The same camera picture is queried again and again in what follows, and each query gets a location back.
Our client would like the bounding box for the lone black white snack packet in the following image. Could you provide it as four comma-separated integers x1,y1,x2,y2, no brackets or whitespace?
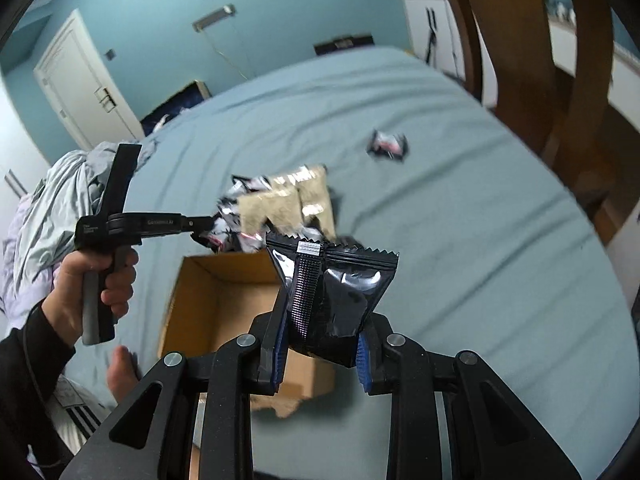
367,130,409,162

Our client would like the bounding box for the black sleeve left forearm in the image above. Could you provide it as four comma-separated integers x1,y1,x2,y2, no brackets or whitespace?
1,306,75,479

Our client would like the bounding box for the person's left hand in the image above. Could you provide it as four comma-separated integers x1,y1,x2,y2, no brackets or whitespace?
41,248,139,347

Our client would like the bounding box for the crumpled grey blanket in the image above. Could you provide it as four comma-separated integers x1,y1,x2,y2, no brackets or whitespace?
1,142,155,327

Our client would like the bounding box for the brown cardboard box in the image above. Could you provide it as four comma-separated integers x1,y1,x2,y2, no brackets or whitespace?
157,252,335,418

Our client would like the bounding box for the black white snack packet left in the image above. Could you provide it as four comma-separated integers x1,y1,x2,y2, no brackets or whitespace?
191,176,272,254

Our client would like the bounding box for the dark blue framed picture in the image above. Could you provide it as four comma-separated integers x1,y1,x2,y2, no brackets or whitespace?
141,80,212,136

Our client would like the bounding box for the beige sachet lower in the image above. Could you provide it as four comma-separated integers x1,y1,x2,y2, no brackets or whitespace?
238,188,303,235

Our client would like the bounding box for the beige sachet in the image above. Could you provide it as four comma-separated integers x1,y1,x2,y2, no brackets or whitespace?
269,165,336,240
238,188,303,235

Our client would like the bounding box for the white door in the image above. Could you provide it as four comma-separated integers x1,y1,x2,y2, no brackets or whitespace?
34,10,144,151

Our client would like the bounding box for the beige sachet upper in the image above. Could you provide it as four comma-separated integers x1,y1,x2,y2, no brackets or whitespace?
269,165,336,240

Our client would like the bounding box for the black box behind bed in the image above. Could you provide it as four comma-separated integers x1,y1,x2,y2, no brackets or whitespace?
314,35,374,56

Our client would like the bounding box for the brown wooden chair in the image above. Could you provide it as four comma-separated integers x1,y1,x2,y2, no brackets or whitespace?
448,0,639,244

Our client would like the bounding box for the white cabinet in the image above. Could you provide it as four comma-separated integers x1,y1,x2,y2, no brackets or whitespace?
400,0,499,109

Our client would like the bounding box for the wall mounted grey bracket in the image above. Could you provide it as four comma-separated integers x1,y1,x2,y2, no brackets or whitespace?
192,4,236,32

